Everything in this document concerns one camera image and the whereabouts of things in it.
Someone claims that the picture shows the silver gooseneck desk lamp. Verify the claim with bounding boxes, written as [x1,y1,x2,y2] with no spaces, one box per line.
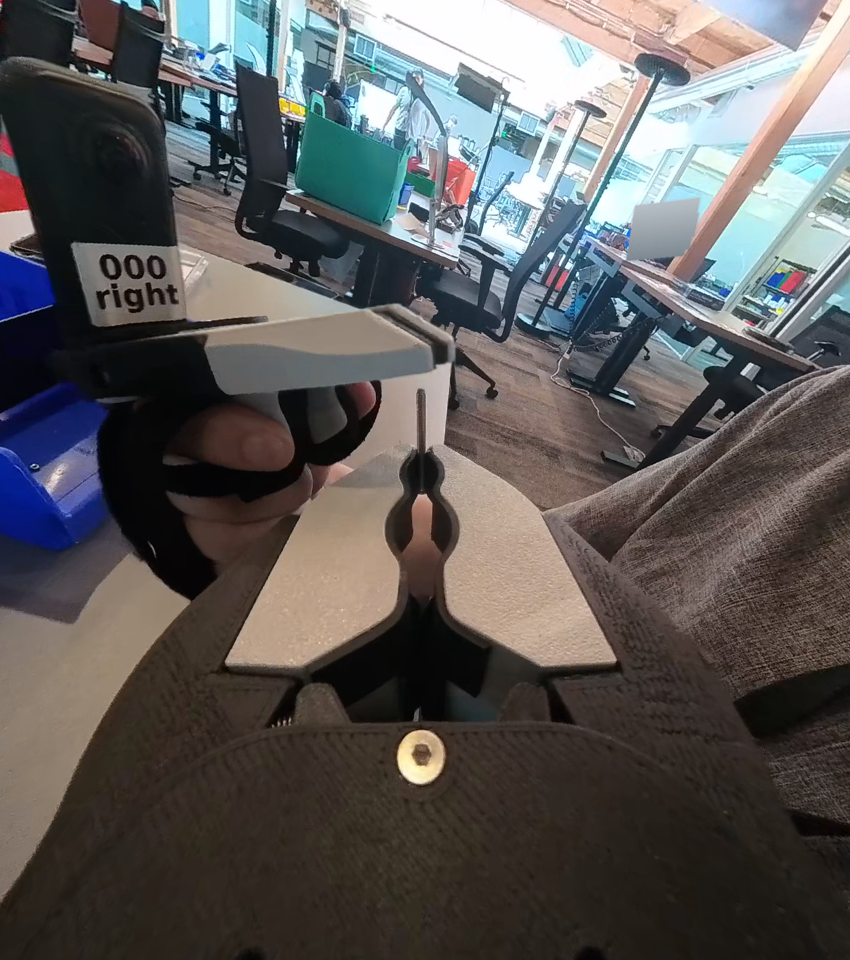
[404,75,450,246]

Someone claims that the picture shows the blue divided plastic bin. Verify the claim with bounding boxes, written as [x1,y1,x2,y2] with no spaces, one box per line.
[0,231,112,553]

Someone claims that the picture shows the shelf of coloured bins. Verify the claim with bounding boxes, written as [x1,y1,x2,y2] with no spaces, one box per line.
[740,258,817,325]

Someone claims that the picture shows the wooden post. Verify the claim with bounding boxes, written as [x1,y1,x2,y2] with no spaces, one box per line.
[668,0,850,283]

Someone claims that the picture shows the hanging black monitor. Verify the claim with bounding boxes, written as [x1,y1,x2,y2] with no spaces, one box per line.
[456,63,502,114]

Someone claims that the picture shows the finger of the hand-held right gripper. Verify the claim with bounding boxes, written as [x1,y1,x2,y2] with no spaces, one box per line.
[203,303,442,396]
[393,303,457,369]

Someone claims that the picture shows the wooden top desk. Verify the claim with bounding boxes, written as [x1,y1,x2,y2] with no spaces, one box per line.
[286,187,465,309]
[588,240,820,468]

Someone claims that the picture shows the green fabric bin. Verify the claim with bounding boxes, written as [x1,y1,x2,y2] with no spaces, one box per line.
[296,91,412,226]

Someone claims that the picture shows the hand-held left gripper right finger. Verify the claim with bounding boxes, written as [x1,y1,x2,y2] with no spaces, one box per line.
[429,444,618,674]

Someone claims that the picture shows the person's right hand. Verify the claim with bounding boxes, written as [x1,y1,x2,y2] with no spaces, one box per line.
[162,378,444,601]

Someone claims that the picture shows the orange blue-striped traffic cone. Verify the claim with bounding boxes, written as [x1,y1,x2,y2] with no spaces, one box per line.
[0,131,30,216]

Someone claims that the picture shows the black bin divider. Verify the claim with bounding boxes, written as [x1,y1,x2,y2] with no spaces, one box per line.
[0,322,88,438]

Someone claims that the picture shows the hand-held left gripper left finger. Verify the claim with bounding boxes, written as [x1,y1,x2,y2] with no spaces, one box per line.
[224,442,418,676]

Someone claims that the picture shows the white floor cable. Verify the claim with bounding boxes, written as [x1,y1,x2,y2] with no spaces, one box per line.
[551,348,645,463]

